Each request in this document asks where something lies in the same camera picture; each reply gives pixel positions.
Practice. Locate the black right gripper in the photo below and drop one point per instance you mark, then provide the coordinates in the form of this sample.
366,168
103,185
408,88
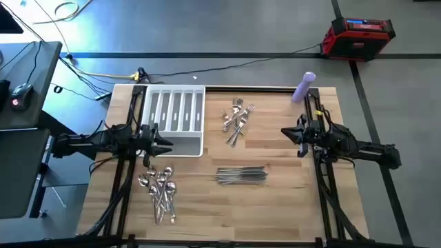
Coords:
306,136

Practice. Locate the silver fork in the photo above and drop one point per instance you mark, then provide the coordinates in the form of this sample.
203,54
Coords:
248,110
237,136
225,115
230,138
237,105

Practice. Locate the black desk device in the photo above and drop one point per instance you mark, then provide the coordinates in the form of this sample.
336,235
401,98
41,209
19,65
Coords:
3,96

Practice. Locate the black desk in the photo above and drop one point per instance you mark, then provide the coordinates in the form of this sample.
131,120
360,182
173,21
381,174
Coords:
41,86

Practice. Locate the lilac vase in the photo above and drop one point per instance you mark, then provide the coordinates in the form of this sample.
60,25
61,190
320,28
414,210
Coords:
301,91

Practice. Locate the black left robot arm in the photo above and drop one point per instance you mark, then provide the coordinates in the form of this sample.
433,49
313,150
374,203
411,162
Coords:
86,141

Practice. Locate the black desk leg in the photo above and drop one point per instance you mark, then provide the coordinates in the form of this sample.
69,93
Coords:
51,122

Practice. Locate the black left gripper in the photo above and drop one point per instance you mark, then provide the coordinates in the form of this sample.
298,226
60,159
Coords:
150,141

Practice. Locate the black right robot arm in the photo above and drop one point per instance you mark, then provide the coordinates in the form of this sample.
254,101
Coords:
361,148

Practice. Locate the red black jobsite radio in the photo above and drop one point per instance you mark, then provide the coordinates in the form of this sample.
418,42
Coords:
358,38

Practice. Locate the white plastic cutlery tray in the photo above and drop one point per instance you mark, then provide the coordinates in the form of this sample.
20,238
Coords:
189,144

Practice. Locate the dark grey side table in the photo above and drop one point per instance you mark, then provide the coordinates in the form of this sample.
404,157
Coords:
20,172

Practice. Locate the black computer mouse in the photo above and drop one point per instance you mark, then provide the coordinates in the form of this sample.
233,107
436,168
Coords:
21,94

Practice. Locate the black flat adapter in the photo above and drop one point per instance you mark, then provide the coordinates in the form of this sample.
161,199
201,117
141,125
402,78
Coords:
103,96

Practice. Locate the silver spoon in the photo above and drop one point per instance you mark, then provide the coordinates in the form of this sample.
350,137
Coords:
153,189
168,171
143,180
161,178
171,187
151,171

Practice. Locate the black flat panel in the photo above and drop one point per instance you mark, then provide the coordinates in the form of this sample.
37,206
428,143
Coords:
8,22

